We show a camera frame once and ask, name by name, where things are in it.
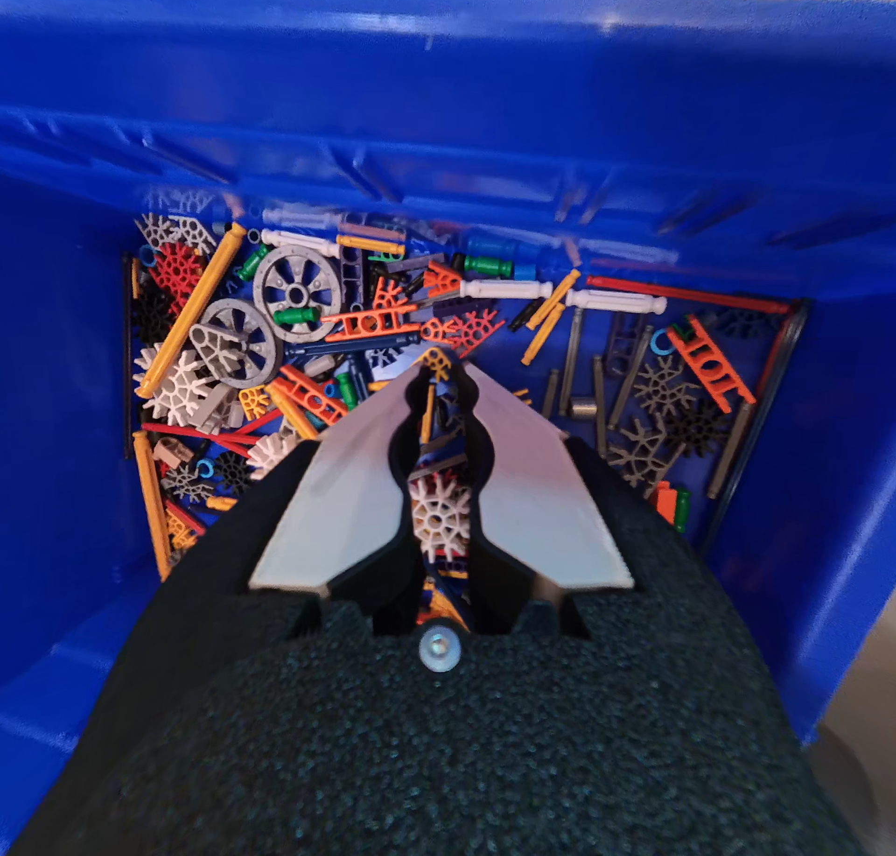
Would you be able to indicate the blue plastic storage bin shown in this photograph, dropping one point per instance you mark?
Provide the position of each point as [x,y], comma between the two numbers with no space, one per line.
[420,100]

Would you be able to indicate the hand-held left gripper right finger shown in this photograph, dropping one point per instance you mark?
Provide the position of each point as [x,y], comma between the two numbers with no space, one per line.
[546,520]

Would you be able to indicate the pile of construction pieces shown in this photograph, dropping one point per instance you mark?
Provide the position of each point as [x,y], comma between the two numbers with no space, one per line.
[630,380]

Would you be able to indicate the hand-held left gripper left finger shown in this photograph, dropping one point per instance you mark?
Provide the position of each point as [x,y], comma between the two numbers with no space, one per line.
[329,513]

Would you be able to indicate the small yellow corner connector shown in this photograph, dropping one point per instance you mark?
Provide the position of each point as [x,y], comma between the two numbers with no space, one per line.
[437,362]

